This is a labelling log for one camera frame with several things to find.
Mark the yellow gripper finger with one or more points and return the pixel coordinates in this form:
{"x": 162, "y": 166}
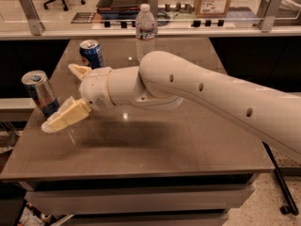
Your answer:
{"x": 78, "y": 71}
{"x": 70, "y": 112}

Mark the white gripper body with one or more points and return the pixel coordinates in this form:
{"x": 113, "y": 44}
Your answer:
{"x": 95, "y": 88}

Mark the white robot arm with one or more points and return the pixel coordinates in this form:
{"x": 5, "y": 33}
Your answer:
{"x": 162, "y": 80}

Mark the blue Pepsi can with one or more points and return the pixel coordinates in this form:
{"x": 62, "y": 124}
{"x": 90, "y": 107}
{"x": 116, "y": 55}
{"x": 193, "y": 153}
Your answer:
{"x": 91, "y": 53}

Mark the silver blue Red Bull can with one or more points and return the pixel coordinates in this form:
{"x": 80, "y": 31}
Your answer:
{"x": 40, "y": 90}

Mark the dark open tray box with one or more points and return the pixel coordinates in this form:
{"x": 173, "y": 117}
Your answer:
{"x": 123, "y": 0}

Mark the clear plastic water bottle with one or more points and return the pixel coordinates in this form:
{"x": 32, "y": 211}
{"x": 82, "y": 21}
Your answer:
{"x": 144, "y": 31}

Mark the cardboard box with label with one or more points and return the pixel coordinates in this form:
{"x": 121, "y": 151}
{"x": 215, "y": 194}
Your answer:
{"x": 211, "y": 8}

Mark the grey drawer cabinet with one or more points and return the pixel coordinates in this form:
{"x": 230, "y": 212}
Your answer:
{"x": 203, "y": 200}

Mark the left metal glass bracket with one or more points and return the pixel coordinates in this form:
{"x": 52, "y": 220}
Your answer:
{"x": 36, "y": 26}

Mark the metal glass bracket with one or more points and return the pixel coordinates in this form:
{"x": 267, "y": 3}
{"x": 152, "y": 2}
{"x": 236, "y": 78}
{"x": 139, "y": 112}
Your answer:
{"x": 154, "y": 10}
{"x": 269, "y": 17}
{"x": 36, "y": 26}

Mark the middle metal glass bracket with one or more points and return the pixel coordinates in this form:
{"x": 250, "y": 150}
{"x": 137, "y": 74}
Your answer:
{"x": 154, "y": 10}

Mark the right metal glass bracket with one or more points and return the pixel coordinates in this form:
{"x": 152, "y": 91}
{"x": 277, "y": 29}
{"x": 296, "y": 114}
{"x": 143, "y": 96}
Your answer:
{"x": 269, "y": 17}

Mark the black floor rail with wheel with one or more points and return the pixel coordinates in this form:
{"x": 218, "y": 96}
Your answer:
{"x": 290, "y": 207}

